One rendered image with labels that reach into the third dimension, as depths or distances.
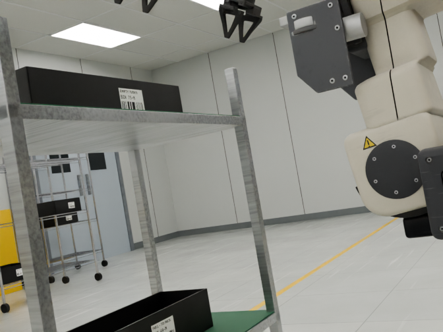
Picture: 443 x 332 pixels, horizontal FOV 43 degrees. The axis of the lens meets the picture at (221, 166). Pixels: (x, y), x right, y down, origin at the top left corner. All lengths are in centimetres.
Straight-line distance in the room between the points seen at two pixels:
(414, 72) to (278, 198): 800
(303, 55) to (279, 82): 789
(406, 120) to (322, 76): 17
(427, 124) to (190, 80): 880
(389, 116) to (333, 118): 759
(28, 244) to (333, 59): 62
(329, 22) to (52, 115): 53
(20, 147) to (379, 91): 63
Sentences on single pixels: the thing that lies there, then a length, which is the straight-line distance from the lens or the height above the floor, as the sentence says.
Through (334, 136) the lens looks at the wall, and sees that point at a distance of 860.
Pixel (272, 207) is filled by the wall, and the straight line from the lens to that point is 903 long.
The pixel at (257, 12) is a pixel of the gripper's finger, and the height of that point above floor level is 118.
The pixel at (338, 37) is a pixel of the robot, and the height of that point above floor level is 97.
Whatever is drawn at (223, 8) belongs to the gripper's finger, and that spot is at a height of 119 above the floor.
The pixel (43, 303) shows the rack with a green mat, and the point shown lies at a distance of 101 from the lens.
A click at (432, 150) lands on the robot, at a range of 92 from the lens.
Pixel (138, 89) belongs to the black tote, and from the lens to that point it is 151.
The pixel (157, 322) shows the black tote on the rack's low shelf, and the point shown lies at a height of 44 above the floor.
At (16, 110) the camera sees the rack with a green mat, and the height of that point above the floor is 93.
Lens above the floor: 75
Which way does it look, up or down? 2 degrees up
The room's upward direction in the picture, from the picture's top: 10 degrees counter-clockwise
